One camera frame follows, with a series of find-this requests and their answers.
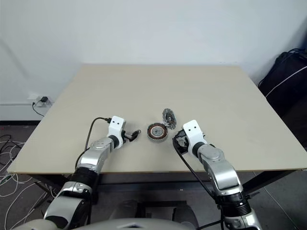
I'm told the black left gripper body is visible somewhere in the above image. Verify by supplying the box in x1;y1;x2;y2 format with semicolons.
120;130;131;145

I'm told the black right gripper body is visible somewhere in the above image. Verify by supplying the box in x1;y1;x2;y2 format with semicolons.
173;130;190;154

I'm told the grey round disc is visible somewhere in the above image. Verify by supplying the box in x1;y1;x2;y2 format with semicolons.
162;108;178;130

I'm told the black and white round object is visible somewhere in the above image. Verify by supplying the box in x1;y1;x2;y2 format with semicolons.
146;122;168;144

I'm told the grey robot torso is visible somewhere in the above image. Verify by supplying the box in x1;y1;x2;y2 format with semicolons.
13;212;201;230

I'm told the black fabric bag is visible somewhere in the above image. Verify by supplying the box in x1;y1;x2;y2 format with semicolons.
258;49;307;118

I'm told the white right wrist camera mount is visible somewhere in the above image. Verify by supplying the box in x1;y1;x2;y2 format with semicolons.
182;120;208;154

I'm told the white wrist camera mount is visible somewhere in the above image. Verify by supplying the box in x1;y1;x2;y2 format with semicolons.
107;115;126;140
182;120;208;154

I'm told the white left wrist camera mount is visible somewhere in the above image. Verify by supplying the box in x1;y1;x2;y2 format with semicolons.
107;115;126;140

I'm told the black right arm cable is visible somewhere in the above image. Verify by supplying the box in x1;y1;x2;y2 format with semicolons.
171;136;227;230

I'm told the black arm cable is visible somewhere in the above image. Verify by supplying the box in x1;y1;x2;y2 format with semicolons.
75;116;111;170
171;136;227;230

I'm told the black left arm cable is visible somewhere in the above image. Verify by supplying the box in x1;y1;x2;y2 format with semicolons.
75;116;111;170

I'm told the black metal table frame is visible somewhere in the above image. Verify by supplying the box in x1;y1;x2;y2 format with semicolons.
31;167;307;204

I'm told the wall power outlet with plug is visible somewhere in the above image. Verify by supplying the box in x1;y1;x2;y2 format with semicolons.
27;94;55;107

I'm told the black adapter cable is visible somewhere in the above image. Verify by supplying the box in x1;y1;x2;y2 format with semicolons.
32;101;46;117

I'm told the white wall cable duct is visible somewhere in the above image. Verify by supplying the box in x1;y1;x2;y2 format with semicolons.
0;102;34;107

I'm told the white floor cable tangle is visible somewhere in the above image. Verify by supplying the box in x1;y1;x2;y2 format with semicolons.
0;134;56;216

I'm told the white cable on bag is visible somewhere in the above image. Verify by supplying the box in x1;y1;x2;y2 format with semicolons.
265;67;307;97

